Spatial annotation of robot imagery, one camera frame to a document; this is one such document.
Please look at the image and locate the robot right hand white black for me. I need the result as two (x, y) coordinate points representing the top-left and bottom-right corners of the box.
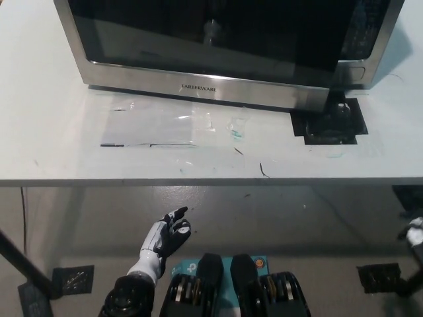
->
(397, 216), (423, 247)

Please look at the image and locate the black glass microwave door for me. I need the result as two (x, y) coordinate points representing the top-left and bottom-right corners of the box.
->
(52, 0), (360, 113)

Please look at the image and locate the black ribbed robot body block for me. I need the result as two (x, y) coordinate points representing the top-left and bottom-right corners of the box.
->
(159, 252), (226, 317)
(229, 252), (313, 317)

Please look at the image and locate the black floor tape patch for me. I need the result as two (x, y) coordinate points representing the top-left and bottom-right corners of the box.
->
(356, 262), (403, 295)
(17, 281), (54, 317)
(52, 264), (95, 297)

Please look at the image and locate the stainless steel Farberware microwave body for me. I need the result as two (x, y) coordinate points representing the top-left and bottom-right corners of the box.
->
(87, 0), (406, 100)

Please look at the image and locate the thin black cable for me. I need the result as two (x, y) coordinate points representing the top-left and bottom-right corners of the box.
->
(19, 187), (28, 257)

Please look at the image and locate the clear plastic tape sheet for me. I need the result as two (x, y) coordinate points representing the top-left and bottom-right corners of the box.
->
(98, 98), (254, 148)

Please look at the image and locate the black stand leg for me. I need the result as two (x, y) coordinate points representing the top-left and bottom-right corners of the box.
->
(393, 269), (423, 299)
(0, 227), (59, 300)

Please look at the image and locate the black clamp object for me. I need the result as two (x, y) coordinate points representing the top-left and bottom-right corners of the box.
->
(304, 98), (353, 140)

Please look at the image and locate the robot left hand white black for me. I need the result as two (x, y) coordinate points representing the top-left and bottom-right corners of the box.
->
(139, 206), (193, 265)

